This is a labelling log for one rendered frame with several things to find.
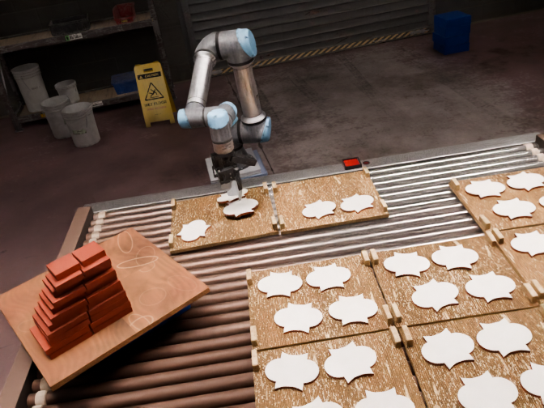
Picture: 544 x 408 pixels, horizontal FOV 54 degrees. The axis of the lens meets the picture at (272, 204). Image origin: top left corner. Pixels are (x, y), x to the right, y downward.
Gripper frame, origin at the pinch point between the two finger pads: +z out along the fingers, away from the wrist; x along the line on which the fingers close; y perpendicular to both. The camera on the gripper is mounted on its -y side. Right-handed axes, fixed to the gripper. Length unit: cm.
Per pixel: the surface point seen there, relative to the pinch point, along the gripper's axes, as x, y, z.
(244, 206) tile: 1.9, -1.1, 5.0
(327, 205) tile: 19.2, -28.5, 7.0
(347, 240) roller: 39.3, -24.3, 10.0
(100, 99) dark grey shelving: -434, -6, 89
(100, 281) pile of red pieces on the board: 46, 59, -18
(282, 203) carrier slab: 5.4, -15.6, 8.0
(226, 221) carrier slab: 2.9, 8.0, 8.0
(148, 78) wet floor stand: -353, -48, 55
